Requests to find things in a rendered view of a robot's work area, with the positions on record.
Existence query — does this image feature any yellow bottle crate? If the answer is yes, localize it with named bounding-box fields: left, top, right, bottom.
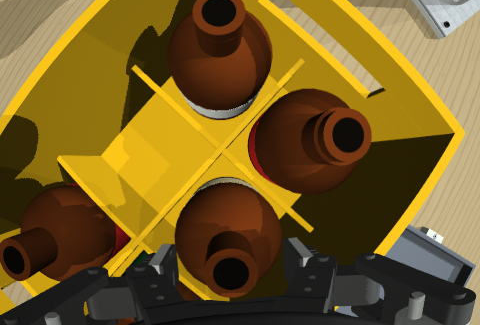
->
left=0, top=0, right=465, bottom=302

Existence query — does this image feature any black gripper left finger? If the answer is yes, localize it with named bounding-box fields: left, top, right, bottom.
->
left=0, top=244, right=203, bottom=325

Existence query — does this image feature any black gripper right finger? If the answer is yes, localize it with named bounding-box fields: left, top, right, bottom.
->
left=270, top=237, right=476, bottom=325

